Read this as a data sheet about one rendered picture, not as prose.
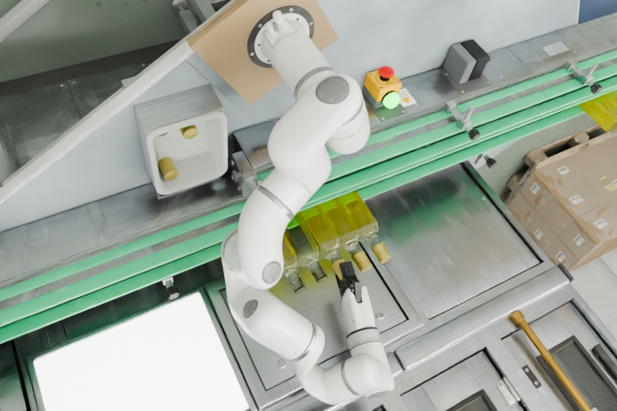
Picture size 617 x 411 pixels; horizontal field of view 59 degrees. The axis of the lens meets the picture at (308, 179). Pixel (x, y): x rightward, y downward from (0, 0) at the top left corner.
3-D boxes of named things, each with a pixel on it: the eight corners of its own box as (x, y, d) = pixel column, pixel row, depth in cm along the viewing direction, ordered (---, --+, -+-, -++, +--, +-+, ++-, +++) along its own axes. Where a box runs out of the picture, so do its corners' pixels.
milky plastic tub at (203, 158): (146, 171, 131) (158, 198, 127) (131, 105, 113) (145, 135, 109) (214, 149, 137) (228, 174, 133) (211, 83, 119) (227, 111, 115)
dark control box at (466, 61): (441, 65, 159) (458, 84, 155) (450, 44, 152) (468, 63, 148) (463, 59, 162) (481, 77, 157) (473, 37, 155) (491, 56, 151)
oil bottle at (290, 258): (244, 214, 144) (280, 283, 134) (244, 203, 139) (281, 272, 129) (263, 206, 146) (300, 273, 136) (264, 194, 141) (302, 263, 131)
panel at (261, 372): (28, 361, 128) (64, 513, 112) (24, 357, 126) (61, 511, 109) (356, 226, 160) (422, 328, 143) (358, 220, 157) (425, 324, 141)
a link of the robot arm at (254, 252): (247, 179, 103) (195, 237, 101) (275, 193, 91) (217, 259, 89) (293, 225, 109) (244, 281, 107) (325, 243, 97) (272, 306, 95)
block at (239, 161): (229, 177, 139) (240, 198, 136) (229, 154, 132) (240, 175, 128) (241, 172, 140) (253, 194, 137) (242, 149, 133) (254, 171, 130)
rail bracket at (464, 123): (439, 108, 151) (468, 143, 145) (447, 89, 145) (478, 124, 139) (451, 104, 152) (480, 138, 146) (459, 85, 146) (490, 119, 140)
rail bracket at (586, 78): (560, 66, 167) (591, 96, 161) (572, 48, 161) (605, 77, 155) (569, 63, 168) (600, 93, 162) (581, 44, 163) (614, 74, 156)
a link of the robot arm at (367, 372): (334, 400, 111) (371, 383, 107) (321, 349, 117) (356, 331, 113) (375, 402, 122) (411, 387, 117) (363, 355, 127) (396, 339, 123)
